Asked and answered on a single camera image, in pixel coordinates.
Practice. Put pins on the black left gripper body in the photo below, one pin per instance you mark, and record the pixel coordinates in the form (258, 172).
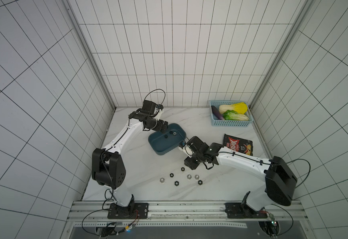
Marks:
(152, 124)

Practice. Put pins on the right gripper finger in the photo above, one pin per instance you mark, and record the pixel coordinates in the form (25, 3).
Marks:
(208, 165)
(190, 163)

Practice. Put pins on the dark teal storage box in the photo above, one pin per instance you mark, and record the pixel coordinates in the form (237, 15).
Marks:
(161, 145)

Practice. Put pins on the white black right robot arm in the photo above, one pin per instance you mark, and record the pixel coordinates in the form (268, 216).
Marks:
(278, 180)

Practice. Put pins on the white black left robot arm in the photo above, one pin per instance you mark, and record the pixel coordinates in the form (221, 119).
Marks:
(108, 168)

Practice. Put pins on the light blue perforated basket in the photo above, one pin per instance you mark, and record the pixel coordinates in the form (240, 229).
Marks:
(215, 121)

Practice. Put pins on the purple eggplant toy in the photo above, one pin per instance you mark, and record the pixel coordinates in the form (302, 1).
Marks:
(216, 113)

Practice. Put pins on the black red chips bag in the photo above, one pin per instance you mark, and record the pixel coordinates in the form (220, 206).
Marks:
(238, 144)

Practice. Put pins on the green lettuce toy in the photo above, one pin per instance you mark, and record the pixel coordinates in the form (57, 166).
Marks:
(233, 115)

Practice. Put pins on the yellow napa cabbage toy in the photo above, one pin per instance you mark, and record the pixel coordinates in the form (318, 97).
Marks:
(240, 108)

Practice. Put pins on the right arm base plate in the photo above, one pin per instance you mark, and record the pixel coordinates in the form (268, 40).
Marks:
(242, 210)

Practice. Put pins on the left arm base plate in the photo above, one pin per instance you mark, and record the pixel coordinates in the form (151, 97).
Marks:
(133, 211)

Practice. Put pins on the aluminium mounting rail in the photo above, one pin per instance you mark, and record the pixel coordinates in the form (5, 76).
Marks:
(180, 214)

